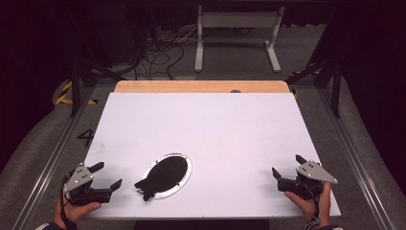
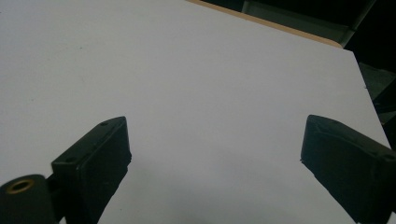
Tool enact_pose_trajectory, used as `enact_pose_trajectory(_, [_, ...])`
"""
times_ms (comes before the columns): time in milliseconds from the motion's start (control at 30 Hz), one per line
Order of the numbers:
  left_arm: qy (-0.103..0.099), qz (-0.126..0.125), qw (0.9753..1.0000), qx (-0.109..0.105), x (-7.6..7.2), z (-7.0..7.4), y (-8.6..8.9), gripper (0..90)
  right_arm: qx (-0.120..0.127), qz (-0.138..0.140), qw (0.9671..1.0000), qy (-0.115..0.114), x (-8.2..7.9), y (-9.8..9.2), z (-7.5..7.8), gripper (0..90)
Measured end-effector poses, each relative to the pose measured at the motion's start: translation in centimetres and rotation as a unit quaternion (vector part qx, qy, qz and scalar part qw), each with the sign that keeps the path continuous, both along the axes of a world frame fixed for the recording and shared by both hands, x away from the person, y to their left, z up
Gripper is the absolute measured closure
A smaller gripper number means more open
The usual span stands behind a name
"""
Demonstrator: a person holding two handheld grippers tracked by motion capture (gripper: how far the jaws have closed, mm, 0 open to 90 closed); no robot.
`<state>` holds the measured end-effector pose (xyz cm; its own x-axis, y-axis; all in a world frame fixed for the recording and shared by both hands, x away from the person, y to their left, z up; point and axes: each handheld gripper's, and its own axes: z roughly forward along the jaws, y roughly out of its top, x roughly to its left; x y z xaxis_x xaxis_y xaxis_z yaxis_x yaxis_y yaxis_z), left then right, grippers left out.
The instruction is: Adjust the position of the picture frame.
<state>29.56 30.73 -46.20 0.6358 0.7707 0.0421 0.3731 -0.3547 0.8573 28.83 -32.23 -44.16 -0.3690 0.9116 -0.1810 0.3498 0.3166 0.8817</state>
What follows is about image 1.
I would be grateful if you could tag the person's left hand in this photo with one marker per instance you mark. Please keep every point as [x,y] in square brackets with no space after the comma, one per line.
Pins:
[76,212]

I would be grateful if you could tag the oval jewelled picture frame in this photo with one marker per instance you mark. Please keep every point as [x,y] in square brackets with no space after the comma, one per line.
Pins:
[167,174]

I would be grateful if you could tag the person's right hand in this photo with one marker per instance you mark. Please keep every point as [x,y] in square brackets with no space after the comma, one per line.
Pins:
[308,207]

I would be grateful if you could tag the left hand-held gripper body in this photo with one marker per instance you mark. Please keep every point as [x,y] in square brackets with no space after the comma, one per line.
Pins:
[78,179]

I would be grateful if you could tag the white table board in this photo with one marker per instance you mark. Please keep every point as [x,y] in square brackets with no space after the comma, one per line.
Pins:
[207,127]

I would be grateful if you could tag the grey round table grommet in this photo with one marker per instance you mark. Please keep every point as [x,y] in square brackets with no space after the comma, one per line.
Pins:
[235,91]

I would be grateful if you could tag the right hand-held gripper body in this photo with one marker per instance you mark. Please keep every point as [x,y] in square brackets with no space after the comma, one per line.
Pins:
[314,172]

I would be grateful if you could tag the aluminium floor rail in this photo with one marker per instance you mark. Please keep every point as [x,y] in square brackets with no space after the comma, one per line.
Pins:
[48,166]
[357,159]

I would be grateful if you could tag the white metal desk frame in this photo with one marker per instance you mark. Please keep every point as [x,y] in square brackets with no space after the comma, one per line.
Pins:
[239,20]

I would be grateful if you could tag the yellow black floor tape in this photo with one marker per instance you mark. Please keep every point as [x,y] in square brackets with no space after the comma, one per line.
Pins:
[301,73]

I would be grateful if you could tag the black metal stand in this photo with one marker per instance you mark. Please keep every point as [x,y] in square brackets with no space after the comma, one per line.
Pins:
[335,89]
[75,86]

